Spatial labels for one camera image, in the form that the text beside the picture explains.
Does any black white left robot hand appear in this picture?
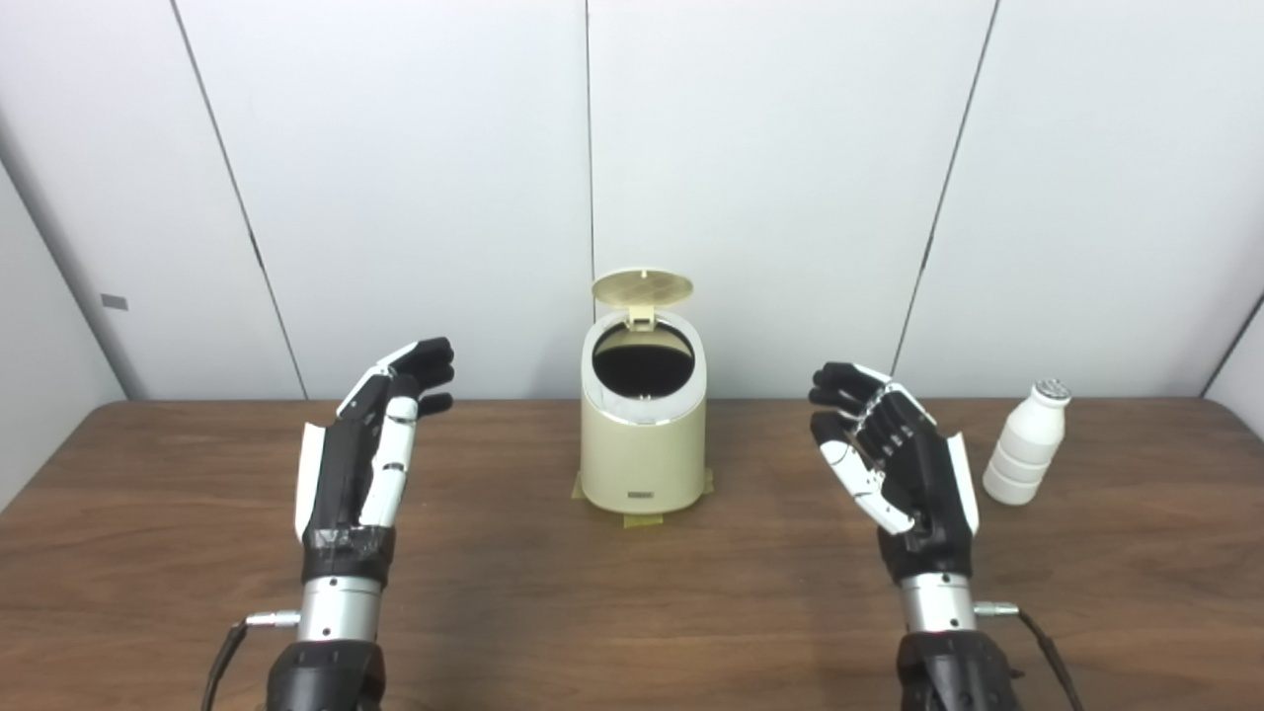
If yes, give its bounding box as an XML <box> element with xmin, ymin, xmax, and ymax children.
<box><xmin>294</xmin><ymin>338</ymin><xmax>456</xmax><ymax>586</ymax></box>

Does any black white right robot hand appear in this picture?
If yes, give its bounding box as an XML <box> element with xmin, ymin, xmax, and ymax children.
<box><xmin>808</xmin><ymin>361</ymin><xmax>981</xmax><ymax>584</ymax></box>

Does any small white plastic bottle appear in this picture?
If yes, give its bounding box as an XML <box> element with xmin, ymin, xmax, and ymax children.
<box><xmin>983</xmin><ymin>379</ymin><xmax>1072</xmax><ymax>507</ymax></box>

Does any cream-colored round bin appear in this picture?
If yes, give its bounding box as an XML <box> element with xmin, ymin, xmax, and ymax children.
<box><xmin>579</xmin><ymin>268</ymin><xmax>708</xmax><ymax>515</ymax></box>

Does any cream round bin lid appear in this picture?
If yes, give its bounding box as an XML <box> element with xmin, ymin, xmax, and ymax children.
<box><xmin>592</xmin><ymin>268</ymin><xmax>693</xmax><ymax>329</ymax></box>

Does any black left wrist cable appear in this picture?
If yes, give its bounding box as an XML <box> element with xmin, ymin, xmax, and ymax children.
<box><xmin>201</xmin><ymin>610</ymin><xmax>302</xmax><ymax>711</ymax></box>

